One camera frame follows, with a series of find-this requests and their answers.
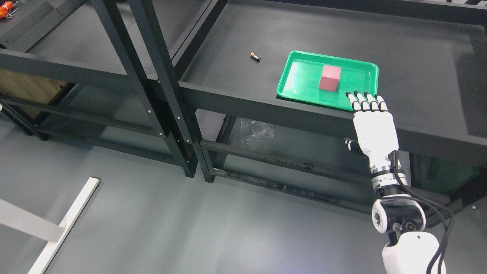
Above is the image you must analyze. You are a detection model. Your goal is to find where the pink foam block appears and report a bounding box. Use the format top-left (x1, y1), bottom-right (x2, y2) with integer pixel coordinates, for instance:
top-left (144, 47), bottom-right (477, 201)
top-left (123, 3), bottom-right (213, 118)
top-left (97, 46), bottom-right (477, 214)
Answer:
top-left (318, 65), bottom-right (342, 92)

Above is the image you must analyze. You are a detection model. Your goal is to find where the black metal right shelf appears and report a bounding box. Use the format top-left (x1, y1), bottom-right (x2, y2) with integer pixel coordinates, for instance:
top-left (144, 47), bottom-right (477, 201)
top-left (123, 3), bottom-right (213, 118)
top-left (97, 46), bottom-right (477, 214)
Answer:
top-left (129, 0), bottom-right (486, 212)

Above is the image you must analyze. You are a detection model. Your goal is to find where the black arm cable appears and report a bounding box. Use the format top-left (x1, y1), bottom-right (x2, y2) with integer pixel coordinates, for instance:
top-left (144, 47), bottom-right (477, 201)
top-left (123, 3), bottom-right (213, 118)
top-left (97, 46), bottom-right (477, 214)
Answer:
top-left (388, 150), bottom-right (455, 274)

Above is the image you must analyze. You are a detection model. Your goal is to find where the black metal shelf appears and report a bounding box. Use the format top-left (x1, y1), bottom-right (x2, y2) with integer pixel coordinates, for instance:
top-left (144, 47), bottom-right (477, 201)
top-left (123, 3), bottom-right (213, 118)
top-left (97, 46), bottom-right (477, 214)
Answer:
top-left (1, 0), bottom-right (209, 178)
top-left (129, 0), bottom-right (486, 212)

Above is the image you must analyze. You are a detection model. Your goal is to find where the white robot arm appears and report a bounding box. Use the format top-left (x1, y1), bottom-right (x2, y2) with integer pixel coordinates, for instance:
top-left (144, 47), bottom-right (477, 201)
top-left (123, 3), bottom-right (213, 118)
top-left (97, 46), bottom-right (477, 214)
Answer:
top-left (371, 162), bottom-right (454, 274)

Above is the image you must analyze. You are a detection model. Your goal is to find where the white standing desk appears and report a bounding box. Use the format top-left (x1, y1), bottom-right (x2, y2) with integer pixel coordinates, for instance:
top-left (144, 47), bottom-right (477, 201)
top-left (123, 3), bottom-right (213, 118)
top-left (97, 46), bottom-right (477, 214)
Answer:
top-left (0, 177), bottom-right (101, 274)

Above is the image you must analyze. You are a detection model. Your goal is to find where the black metal left shelf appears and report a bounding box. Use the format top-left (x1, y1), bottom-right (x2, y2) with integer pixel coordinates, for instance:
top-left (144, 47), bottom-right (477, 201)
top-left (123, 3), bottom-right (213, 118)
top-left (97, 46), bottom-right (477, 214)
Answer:
top-left (1, 0), bottom-right (209, 178)

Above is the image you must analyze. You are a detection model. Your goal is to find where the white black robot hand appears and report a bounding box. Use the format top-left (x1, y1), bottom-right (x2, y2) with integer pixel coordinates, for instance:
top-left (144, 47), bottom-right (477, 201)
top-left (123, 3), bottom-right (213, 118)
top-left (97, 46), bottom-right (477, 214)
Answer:
top-left (344, 91), bottom-right (399, 173)

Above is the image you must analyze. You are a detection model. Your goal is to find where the clear plastic bag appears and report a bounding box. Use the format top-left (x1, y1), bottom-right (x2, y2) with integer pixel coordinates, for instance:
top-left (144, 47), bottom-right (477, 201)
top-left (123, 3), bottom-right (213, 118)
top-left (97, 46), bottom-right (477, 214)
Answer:
top-left (240, 118), bottom-right (275, 149)

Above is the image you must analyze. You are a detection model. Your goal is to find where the green plastic tray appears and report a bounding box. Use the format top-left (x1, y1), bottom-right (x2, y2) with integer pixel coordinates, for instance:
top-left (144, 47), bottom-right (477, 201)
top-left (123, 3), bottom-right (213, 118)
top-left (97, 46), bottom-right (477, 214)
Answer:
top-left (276, 51), bottom-right (379, 112)

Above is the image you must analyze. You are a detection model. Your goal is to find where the small battery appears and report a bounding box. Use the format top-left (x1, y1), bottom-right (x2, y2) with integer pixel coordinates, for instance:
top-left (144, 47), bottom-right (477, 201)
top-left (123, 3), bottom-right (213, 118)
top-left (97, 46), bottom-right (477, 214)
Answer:
top-left (249, 52), bottom-right (261, 62)

